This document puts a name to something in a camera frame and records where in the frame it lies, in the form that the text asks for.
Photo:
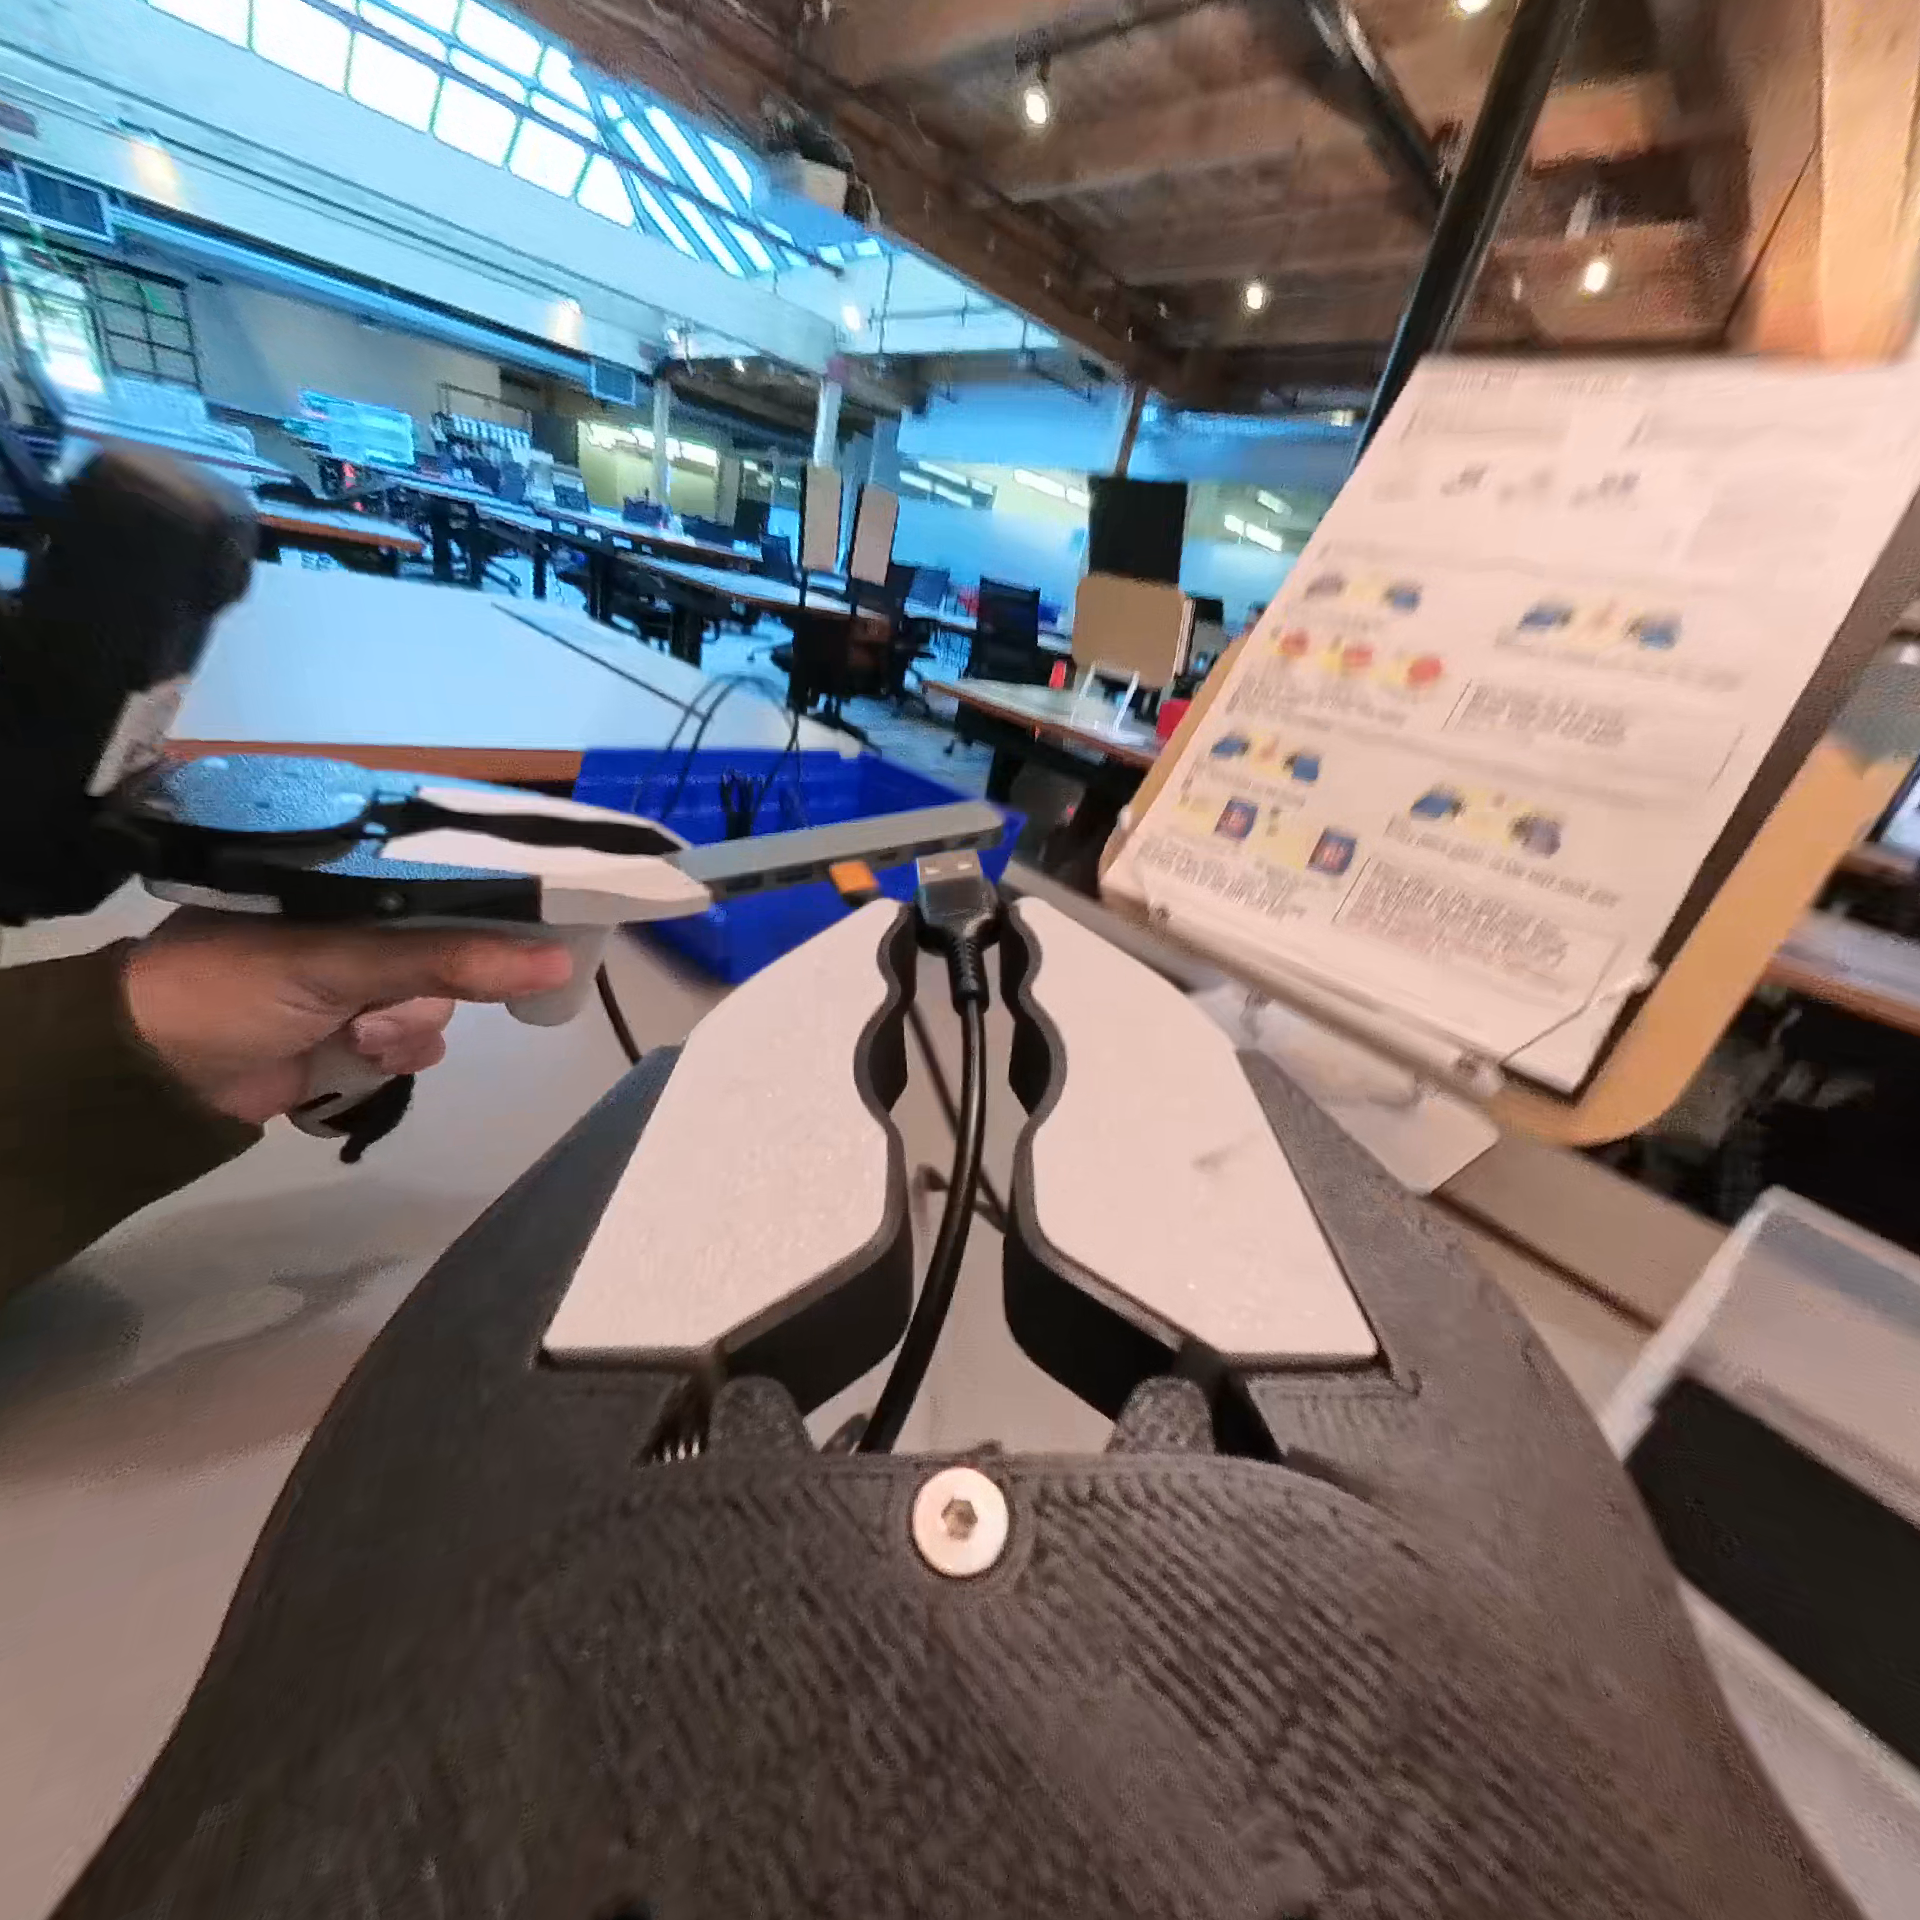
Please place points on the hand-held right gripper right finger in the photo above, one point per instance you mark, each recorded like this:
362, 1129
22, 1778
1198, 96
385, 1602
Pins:
1185, 1201

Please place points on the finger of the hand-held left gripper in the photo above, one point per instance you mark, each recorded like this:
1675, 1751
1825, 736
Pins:
509, 818
598, 884

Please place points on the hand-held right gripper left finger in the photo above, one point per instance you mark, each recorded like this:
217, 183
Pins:
734, 1185

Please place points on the blue plastic bin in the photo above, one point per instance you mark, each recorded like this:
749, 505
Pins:
749, 938

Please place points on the slim grey USB hub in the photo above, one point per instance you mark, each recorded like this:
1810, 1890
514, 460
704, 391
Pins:
838, 839

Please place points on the clear plastic bin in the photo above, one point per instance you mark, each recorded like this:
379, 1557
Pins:
1770, 1275

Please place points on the person's left forearm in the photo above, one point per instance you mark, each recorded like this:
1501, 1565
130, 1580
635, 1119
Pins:
75, 1109

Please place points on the grey desk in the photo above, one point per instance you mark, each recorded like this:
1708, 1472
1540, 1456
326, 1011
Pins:
225, 1348

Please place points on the person's left hand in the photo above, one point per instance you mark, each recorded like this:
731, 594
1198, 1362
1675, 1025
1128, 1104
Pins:
254, 1003

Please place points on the white table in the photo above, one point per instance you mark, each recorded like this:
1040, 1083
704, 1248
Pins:
376, 660

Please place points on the black office chair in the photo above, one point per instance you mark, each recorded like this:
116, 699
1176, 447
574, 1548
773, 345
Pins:
833, 660
1004, 628

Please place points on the cardboard panel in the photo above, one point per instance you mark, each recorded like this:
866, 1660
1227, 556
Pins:
1131, 628

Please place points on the printed instruction sheet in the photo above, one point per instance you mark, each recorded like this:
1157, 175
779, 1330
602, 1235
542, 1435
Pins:
1499, 675

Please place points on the instruction sheet on stand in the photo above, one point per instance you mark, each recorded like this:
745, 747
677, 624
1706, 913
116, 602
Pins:
1770, 930

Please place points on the black panel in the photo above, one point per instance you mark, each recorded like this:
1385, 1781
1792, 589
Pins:
1137, 529

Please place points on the black flat box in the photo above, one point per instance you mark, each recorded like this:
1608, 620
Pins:
1800, 1545

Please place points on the ceiling projector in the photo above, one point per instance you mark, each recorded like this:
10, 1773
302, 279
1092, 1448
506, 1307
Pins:
818, 180

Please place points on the black pole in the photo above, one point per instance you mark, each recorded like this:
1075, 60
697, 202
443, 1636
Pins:
1477, 224

